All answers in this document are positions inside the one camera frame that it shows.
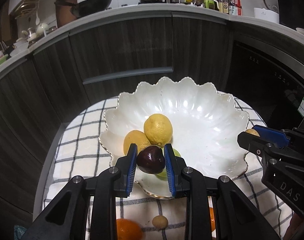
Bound yellow lemon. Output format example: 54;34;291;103
144;113;173;147

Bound dark purple plum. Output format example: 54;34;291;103
137;145;165;174

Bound yellow mango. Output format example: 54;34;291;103
123;130;151;155

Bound small tan longan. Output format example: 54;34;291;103
246;128;260;137
152;215;168;230

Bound right orange mandarin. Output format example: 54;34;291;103
209;207;216;231

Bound orange mandarin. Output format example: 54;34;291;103
116;218;143;240
209;207;216;231

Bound left orange mandarin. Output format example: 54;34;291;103
116;218;143;240

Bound white blue checked cloth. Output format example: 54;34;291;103
42;97;294;239

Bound green round plum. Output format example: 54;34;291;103
156;149;181;180

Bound red label bottle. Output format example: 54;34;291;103
229;0;242;16

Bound dark soy sauce bottle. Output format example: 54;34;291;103
222;0;229;14

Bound green sauce bottle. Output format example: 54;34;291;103
204;0;218;10

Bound white teapot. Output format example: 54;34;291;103
36;23;49;36

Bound black wok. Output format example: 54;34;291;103
54;0;112;18

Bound grey cabinet drawer handle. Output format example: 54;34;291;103
83;67;173;85

